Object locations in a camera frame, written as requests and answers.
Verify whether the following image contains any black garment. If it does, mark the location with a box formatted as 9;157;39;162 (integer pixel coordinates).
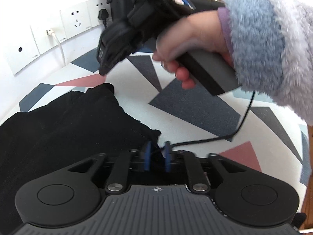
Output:
1;83;160;234

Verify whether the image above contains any fluffy grey sleeve forearm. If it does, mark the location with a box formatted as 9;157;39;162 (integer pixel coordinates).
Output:
218;0;312;125

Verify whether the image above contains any person's right hand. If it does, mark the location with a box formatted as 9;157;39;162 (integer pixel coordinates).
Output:
152;10;233;89

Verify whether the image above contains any black plug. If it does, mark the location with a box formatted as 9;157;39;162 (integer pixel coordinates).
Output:
98;9;109;29

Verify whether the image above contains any black dark cabinet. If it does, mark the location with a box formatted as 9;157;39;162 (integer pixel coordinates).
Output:
190;0;225;13

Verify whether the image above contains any geometric pattern tablecloth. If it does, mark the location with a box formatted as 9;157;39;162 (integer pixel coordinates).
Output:
0;24;313;216

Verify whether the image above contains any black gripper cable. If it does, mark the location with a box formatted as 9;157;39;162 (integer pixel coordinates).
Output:
161;90;256;150

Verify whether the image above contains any white charging cable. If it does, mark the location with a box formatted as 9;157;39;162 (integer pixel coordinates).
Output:
46;28;67;67

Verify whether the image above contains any white wall socket panel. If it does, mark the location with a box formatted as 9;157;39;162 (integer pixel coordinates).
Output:
1;0;110;75

